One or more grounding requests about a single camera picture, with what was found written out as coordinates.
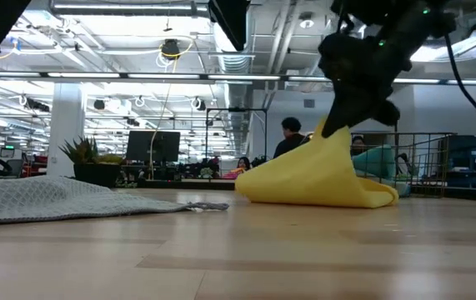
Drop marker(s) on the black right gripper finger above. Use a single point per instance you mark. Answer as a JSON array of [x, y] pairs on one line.
[[335, 114], [352, 116]]

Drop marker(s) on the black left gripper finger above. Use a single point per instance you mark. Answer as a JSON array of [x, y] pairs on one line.
[[239, 33]]

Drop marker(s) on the bright blue microfiber towel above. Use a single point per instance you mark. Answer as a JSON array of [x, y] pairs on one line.
[[373, 162]]

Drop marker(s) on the yellow microfiber towel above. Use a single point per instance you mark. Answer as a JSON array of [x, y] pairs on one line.
[[317, 179]]

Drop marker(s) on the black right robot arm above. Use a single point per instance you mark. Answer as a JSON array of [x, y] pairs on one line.
[[408, 21]]

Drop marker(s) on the person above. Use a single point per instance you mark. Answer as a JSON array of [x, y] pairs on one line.
[[242, 164], [289, 139], [357, 146]]

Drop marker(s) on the black ceiling device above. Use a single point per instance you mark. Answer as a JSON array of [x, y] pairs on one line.
[[171, 48]]

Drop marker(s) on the dark equipment rack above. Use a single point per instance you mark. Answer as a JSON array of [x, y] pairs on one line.
[[467, 154]]

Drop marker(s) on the black computer monitor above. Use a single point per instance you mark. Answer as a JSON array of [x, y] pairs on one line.
[[154, 146]]

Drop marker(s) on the potted green plant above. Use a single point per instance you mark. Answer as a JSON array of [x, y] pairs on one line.
[[91, 166]]

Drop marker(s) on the grey waffle-weave towel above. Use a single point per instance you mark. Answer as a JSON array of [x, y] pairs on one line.
[[54, 200]]

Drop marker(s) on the grey office chair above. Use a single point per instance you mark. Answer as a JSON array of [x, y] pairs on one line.
[[10, 167]]

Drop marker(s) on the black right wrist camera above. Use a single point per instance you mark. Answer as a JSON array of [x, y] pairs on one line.
[[331, 54]]

